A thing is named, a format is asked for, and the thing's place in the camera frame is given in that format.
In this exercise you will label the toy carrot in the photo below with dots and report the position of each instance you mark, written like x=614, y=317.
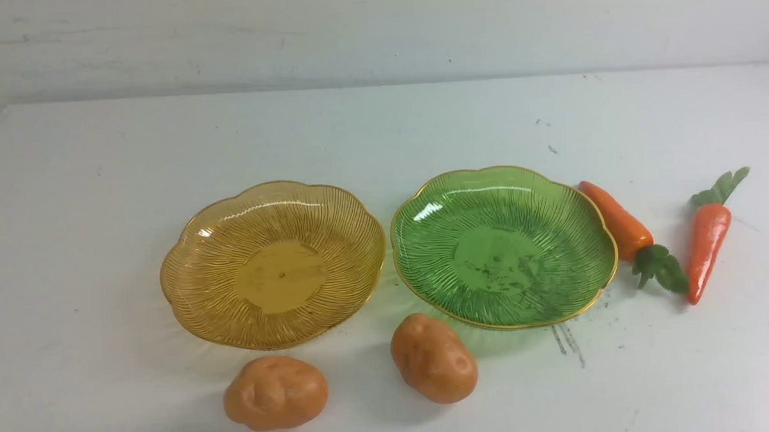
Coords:
x=636, y=245
x=712, y=220

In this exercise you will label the toy potato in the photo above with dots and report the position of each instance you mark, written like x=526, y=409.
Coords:
x=433, y=360
x=276, y=393

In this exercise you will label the green ribbed plastic plate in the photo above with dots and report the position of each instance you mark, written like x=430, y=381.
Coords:
x=503, y=248

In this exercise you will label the amber ribbed plastic plate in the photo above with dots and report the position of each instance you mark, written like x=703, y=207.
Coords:
x=274, y=266

